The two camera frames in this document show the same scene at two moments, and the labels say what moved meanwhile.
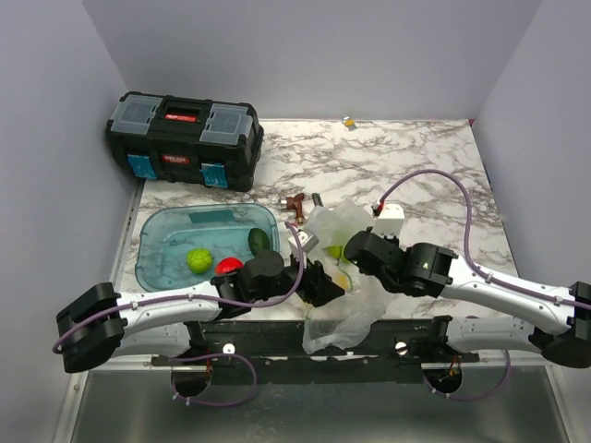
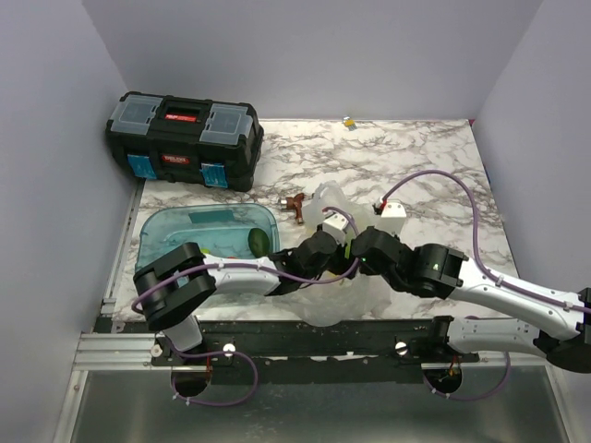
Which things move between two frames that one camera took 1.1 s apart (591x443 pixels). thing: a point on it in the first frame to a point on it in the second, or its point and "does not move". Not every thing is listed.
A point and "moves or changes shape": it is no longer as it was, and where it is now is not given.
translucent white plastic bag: x=344 y=319 moves or changes shape
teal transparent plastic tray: x=166 y=235 does not move
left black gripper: x=317 y=287 to x=343 y=266
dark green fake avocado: x=258 y=241 does not move
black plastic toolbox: x=185 y=139 does not move
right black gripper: x=391 y=241 does not move
